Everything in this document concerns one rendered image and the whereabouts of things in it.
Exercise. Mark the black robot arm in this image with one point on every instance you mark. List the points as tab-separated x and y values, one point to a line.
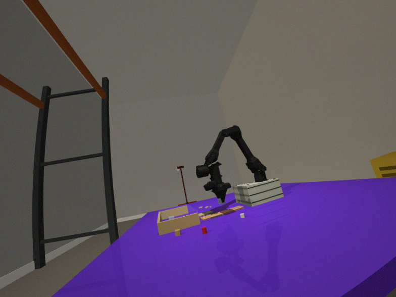
253	163

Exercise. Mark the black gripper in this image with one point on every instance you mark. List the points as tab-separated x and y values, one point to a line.
221	189

